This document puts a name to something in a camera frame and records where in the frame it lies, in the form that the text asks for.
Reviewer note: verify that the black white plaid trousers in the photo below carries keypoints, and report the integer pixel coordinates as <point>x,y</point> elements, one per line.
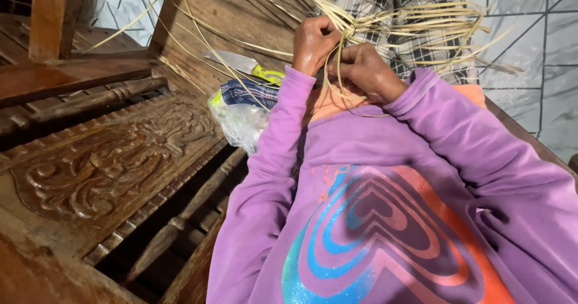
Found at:
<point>429,42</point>

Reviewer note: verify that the carved wooden bench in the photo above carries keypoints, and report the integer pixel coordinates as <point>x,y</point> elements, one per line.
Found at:
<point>113,159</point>

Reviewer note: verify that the person's left fingers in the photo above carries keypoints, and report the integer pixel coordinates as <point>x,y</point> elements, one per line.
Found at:
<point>326,25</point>

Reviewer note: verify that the person's right fingers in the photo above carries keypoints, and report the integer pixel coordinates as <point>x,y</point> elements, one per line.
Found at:
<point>345,62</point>

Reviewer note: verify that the clear plastic bag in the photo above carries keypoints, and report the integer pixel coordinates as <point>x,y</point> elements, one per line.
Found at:
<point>239,121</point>

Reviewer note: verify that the person's right hand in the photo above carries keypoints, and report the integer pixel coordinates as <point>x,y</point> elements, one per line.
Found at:
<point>368,71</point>

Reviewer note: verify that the person's left hand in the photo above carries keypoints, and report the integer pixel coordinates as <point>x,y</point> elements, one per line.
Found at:
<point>311,46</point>

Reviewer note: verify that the bundle of pale straw strips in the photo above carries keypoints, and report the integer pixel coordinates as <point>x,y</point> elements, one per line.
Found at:
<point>397,28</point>

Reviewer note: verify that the purple printed sweatshirt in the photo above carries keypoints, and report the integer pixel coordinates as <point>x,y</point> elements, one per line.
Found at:
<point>384,213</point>

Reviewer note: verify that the blue plaid cloth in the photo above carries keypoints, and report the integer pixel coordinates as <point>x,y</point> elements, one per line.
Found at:
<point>250,94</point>

